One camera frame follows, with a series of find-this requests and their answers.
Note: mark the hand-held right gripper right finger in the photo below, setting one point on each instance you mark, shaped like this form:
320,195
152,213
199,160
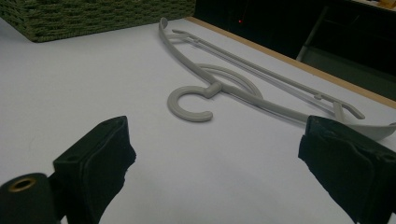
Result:
351,161

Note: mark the metal stand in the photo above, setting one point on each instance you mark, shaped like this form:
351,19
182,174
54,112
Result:
313,34

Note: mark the green woven basket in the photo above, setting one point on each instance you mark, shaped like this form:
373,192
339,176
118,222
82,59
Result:
93,17

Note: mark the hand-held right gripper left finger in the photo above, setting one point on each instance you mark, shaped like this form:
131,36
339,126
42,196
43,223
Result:
93,165

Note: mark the grey plastic clothes hanger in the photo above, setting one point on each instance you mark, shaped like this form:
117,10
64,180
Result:
236,91

